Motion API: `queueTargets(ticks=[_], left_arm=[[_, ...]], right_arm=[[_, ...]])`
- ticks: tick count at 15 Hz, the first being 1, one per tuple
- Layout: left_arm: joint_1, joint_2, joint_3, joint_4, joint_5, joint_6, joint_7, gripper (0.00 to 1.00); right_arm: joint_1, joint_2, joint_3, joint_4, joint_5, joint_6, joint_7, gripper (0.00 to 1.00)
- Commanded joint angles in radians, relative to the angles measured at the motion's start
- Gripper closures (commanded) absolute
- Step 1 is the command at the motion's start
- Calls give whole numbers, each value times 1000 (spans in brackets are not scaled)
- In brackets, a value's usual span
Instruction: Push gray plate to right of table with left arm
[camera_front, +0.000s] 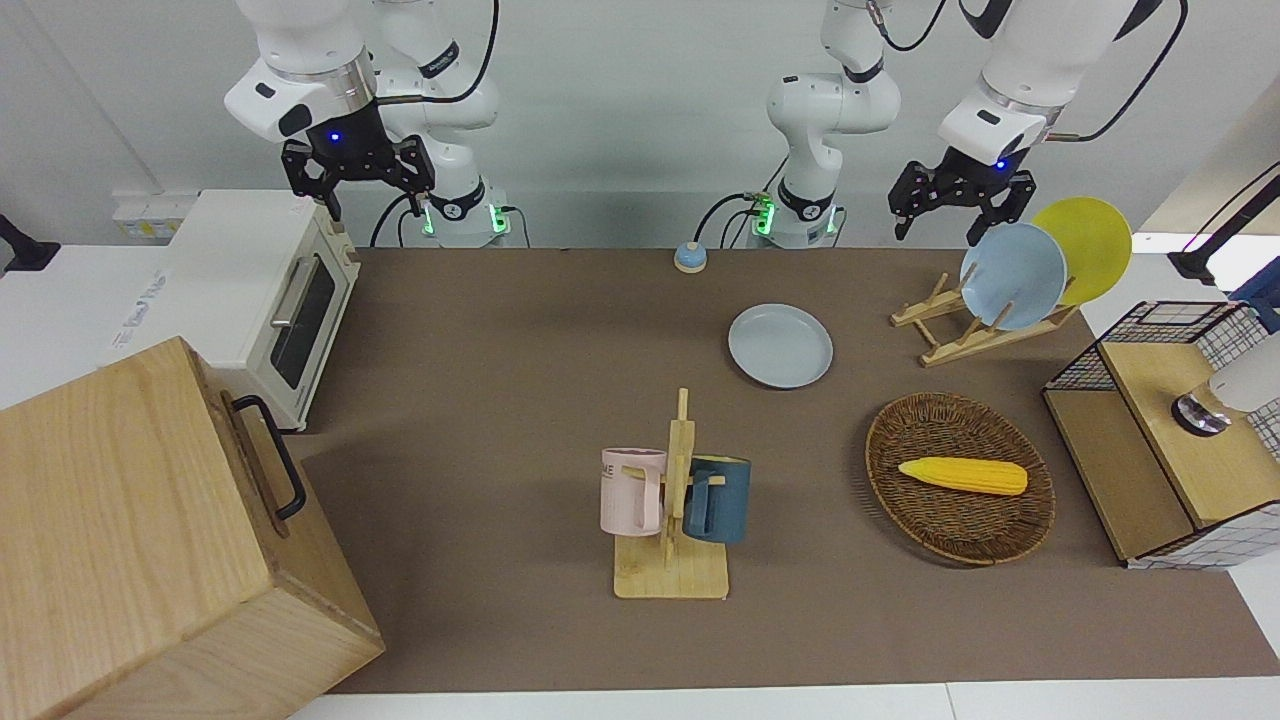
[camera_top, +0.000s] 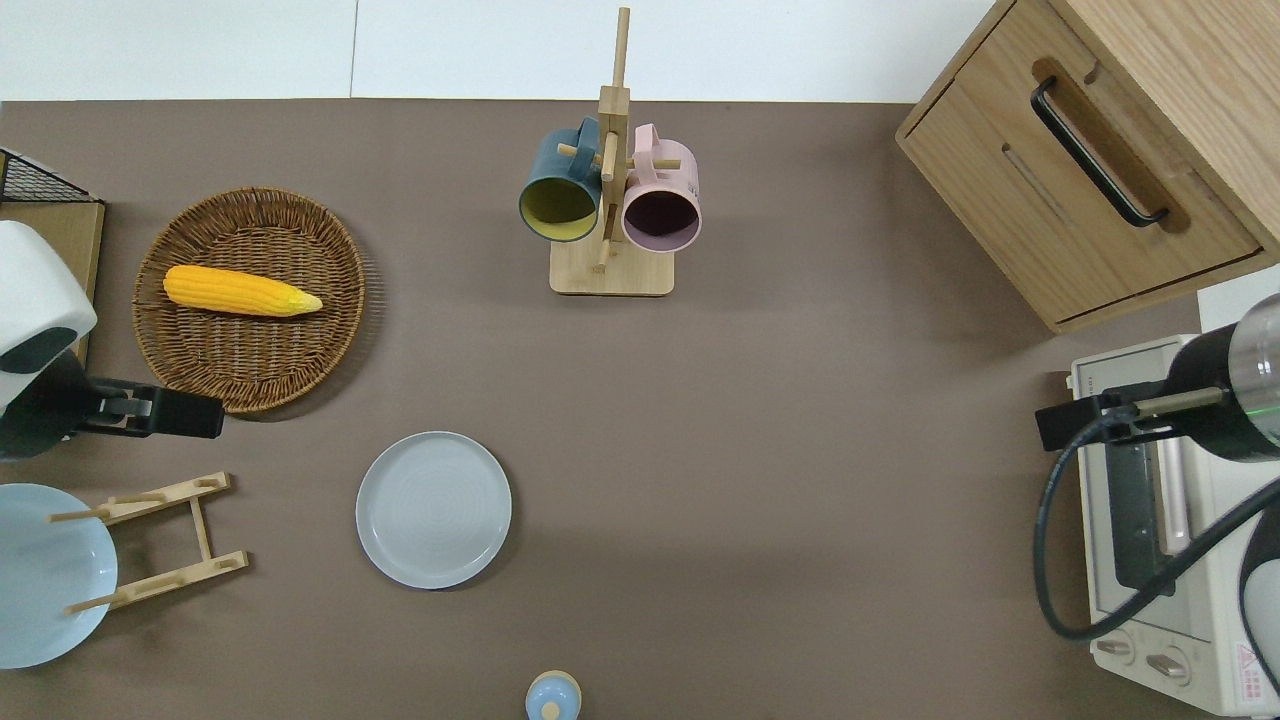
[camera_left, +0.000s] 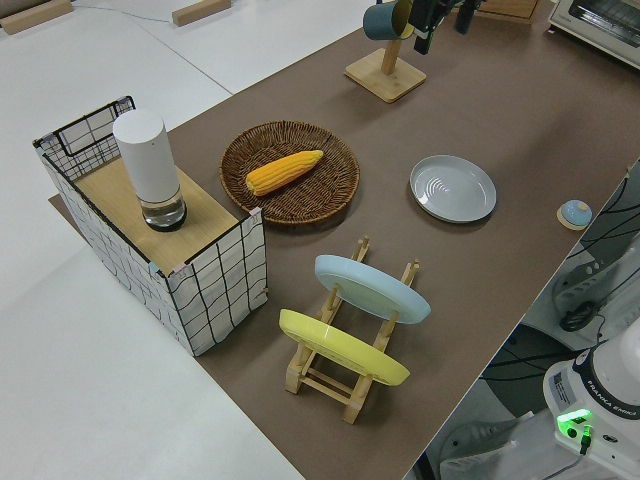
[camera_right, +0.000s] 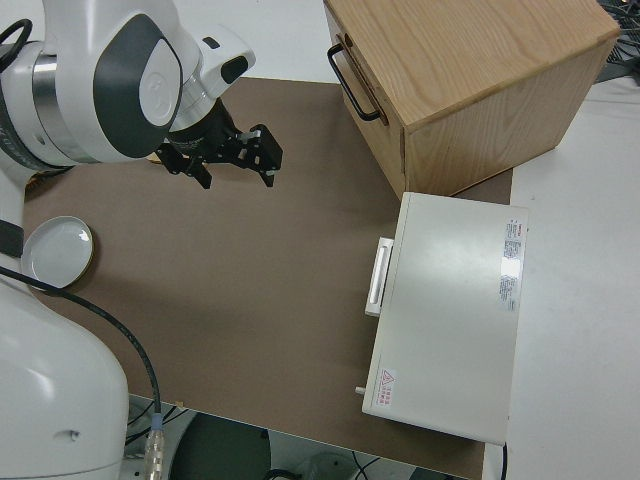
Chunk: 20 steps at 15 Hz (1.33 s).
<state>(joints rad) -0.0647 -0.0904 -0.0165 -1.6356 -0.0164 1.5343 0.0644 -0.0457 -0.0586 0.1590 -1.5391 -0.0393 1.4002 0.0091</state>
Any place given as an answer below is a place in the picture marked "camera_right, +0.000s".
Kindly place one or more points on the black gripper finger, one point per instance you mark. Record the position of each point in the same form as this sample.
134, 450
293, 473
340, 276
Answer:
197, 170
267, 150

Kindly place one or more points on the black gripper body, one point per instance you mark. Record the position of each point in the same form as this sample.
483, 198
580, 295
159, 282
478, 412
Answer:
202, 132

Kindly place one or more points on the gray round plate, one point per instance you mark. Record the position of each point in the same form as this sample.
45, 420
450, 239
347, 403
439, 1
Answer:
57, 252

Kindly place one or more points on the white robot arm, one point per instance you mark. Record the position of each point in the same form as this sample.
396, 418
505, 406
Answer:
45, 380

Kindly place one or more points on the brown table mat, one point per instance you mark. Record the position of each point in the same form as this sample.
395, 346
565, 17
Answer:
260, 280

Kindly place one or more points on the light wooden box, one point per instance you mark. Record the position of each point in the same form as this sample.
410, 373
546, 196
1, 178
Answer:
465, 85

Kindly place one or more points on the white toaster oven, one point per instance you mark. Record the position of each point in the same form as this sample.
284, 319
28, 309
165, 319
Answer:
450, 310

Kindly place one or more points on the red triangle warning sticker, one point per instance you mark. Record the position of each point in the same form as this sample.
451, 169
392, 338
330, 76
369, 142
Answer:
386, 387

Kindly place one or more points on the dark round stand base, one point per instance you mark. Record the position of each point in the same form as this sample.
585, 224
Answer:
220, 447

